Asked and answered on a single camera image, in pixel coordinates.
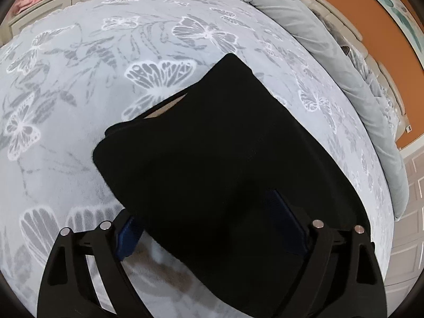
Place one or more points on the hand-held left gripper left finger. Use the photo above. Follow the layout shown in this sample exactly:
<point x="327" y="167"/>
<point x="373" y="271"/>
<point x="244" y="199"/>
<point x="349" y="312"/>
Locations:
<point x="127" y="238"/>

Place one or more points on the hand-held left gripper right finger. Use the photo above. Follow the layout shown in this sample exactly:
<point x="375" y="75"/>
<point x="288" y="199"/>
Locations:
<point x="291" y="225"/>

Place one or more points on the black pants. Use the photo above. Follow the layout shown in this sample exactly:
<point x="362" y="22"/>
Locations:
<point x="215" y="139"/>

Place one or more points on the white wardrobe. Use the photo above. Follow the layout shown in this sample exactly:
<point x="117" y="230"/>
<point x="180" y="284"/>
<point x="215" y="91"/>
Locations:
<point x="410" y="205"/>

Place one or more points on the butterfly print bed sheet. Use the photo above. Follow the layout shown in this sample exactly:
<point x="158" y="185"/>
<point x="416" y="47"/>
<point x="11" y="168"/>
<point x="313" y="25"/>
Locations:
<point x="82" y="89"/>

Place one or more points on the butterfly print pillow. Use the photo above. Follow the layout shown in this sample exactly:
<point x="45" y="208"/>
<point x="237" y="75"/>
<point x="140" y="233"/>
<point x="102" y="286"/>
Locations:
<point x="381" y="96"/>

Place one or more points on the grey duvet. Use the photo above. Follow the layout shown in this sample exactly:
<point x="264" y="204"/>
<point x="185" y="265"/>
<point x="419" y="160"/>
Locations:
<point x="331" y="56"/>

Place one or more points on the grey padded headboard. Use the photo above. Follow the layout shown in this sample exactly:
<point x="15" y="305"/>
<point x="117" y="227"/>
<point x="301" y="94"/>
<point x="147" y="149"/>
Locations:
<point x="334" y="10"/>

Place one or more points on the framed wall picture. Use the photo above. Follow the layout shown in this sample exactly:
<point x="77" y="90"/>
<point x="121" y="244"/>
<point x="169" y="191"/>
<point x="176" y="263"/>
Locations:
<point x="397" y="10"/>

